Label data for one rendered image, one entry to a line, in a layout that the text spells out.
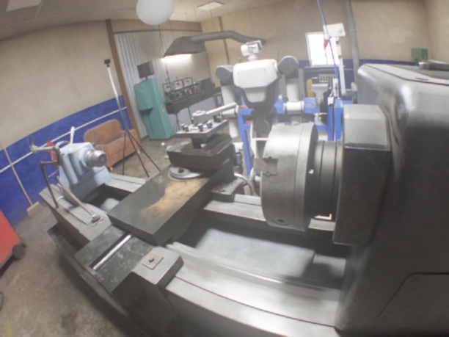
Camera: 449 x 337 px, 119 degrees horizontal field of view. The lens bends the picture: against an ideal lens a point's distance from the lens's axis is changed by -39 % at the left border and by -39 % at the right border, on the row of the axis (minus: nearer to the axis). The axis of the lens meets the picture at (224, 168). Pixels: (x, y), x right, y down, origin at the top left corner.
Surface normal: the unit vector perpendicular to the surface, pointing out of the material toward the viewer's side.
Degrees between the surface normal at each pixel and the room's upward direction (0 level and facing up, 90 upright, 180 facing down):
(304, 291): 48
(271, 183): 66
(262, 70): 90
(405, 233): 90
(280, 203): 86
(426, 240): 90
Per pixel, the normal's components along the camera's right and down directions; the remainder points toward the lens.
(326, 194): -0.50, 0.33
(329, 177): -0.50, -0.11
